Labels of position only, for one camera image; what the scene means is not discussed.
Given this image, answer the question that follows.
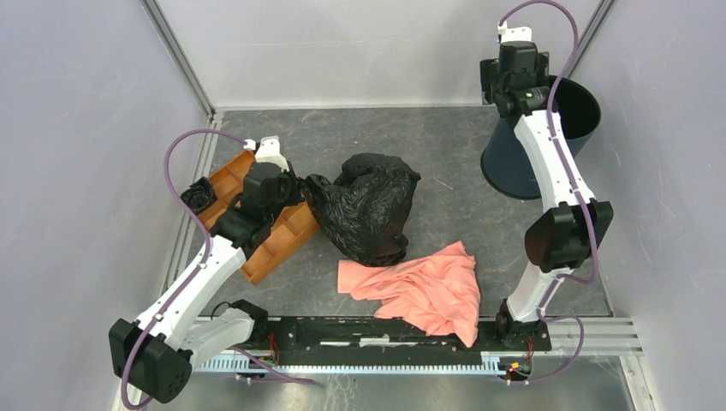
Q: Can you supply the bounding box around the black trash bag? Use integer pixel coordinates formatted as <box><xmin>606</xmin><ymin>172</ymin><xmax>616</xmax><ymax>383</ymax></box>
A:
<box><xmin>180</xmin><ymin>176</ymin><xmax>217</xmax><ymax>215</ymax></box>
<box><xmin>302</xmin><ymin>152</ymin><xmax>421</xmax><ymax>267</ymax></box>

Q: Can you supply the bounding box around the dark blue trash bin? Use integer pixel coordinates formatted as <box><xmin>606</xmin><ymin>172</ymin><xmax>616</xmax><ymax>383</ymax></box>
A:
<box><xmin>480</xmin><ymin>78</ymin><xmax>601</xmax><ymax>200</ymax></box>

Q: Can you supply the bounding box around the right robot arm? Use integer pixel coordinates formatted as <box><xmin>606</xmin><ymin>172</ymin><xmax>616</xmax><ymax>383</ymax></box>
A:
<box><xmin>480</xmin><ymin>39</ymin><xmax>614</xmax><ymax>349</ymax></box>

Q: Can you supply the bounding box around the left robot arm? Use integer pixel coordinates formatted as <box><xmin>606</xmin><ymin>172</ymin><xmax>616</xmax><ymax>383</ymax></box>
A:
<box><xmin>109</xmin><ymin>160</ymin><xmax>302</xmax><ymax>410</ymax></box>

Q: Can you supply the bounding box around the rolled black trash bag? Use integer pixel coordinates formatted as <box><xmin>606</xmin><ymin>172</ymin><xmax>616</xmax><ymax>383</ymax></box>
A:
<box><xmin>180</xmin><ymin>176</ymin><xmax>217</xmax><ymax>215</ymax></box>

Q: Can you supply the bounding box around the orange compartment tray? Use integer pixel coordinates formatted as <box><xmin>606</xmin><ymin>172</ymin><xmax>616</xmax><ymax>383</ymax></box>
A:
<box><xmin>196</xmin><ymin>152</ymin><xmax>318</xmax><ymax>285</ymax></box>

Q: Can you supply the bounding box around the pink cloth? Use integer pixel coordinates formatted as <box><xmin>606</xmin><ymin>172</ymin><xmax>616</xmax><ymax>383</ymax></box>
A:
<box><xmin>337</xmin><ymin>241</ymin><xmax>481</xmax><ymax>348</ymax></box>

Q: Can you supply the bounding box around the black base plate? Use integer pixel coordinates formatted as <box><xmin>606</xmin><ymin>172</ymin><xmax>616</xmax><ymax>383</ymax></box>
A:
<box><xmin>239</xmin><ymin>316</ymin><xmax>552</xmax><ymax>366</ymax></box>

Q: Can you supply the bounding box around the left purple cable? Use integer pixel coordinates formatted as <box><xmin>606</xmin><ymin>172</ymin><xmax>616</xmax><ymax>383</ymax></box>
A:
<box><xmin>120</xmin><ymin>128</ymin><xmax>316</xmax><ymax>411</ymax></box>

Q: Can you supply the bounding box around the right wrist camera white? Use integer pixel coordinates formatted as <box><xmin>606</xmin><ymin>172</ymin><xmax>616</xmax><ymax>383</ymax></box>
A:
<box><xmin>497</xmin><ymin>21</ymin><xmax>533</xmax><ymax>45</ymax></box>

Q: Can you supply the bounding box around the aluminium slotted rail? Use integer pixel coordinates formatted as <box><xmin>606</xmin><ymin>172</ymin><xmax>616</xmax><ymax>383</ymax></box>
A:
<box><xmin>197</xmin><ymin>351</ymin><xmax>505</xmax><ymax>377</ymax></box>

